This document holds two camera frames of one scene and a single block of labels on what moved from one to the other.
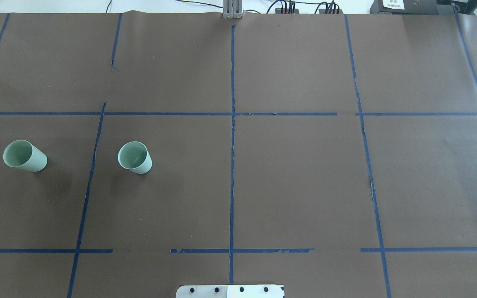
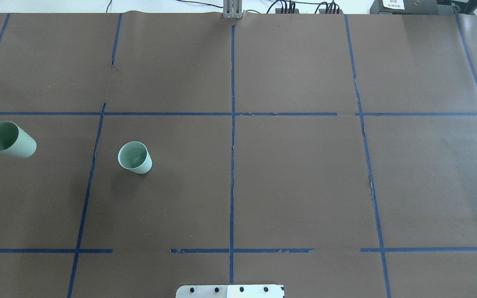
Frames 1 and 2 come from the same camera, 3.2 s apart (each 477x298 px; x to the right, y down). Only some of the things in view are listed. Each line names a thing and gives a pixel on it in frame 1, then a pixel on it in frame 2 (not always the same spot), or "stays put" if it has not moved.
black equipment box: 410,7 stays put
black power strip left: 279,10 stays put
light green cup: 23,154 → 14,140
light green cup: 134,156 stays put
